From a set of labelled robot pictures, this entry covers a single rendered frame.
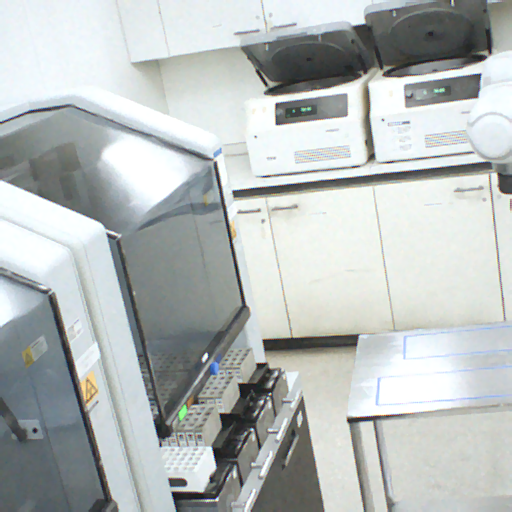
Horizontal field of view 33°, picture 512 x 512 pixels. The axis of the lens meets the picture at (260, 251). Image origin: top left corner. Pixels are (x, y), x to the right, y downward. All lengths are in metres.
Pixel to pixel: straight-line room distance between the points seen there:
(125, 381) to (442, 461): 1.89
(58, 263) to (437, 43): 3.03
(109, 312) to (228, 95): 3.16
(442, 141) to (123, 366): 2.49
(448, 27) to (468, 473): 2.00
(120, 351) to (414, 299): 2.62
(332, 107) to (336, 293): 0.89
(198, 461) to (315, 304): 2.40
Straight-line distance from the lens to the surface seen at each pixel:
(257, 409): 2.19
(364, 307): 4.22
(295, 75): 4.48
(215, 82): 4.74
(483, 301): 4.13
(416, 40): 4.26
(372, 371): 2.26
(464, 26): 4.19
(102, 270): 1.66
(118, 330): 1.70
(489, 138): 1.41
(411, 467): 3.38
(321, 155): 4.01
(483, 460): 3.38
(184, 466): 1.93
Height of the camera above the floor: 1.84
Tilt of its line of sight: 18 degrees down
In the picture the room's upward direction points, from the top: 11 degrees counter-clockwise
